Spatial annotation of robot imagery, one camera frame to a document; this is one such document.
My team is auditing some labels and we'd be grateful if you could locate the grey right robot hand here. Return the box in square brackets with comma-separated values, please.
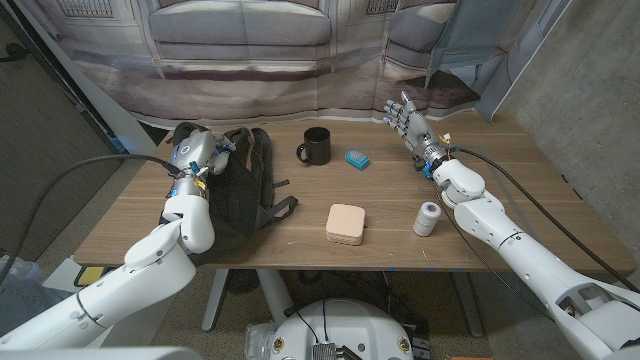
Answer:
[382, 90, 451, 169]

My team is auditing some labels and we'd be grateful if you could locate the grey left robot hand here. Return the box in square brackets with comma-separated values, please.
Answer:
[168, 129, 237, 197]

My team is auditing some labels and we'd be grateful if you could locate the black backpack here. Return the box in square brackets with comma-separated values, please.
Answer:
[158, 121, 300, 266]

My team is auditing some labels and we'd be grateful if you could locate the black cup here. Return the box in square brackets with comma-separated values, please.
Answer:
[295, 126, 332, 167]

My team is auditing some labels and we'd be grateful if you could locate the pink jewelry box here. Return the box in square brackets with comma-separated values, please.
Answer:
[325, 203, 367, 247]

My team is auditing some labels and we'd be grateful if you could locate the blue ridged small object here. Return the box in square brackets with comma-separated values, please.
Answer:
[344, 149, 372, 171]

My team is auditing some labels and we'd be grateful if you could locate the white tape roll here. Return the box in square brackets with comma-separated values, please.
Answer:
[412, 201, 443, 238]

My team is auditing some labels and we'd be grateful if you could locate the printed sofa backdrop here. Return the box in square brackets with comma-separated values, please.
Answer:
[12, 0, 574, 131]

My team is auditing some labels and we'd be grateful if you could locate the white slanted table leg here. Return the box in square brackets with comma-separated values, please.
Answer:
[201, 268, 230, 333]

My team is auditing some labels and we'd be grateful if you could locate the yellow and black floor object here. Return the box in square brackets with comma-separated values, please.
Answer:
[74, 265, 107, 288]

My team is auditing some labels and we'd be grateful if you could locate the white table column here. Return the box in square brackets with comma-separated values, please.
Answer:
[257, 268, 295, 326]

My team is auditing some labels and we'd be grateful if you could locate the grey slanted table leg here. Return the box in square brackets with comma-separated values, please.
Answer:
[452, 272, 485, 339]

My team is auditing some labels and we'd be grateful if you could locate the white floor board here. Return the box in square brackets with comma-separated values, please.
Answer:
[39, 257, 81, 296]

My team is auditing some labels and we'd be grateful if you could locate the clear plastic container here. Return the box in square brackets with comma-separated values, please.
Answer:
[244, 322, 277, 360]

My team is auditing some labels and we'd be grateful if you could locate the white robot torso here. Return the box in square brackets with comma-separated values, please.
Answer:
[269, 298, 415, 360]

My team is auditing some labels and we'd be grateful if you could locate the person's leg in jeans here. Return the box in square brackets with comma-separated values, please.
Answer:
[0, 274, 71, 337]

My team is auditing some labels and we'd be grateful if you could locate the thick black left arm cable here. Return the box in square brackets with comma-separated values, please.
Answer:
[0, 153, 182, 286]

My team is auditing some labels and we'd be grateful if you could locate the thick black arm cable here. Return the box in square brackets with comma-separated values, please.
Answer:
[0, 153, 182, 286]
[449, 146, 640, 295]

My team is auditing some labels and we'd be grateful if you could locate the white backdrop stand post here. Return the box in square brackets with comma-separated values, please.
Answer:
[12, 0, 158, 156]

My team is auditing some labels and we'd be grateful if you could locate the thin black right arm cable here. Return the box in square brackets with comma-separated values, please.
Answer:
[432, 179, 556, 324]

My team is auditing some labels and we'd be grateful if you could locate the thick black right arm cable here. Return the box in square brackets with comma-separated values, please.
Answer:
[449, 146, 640, 295]

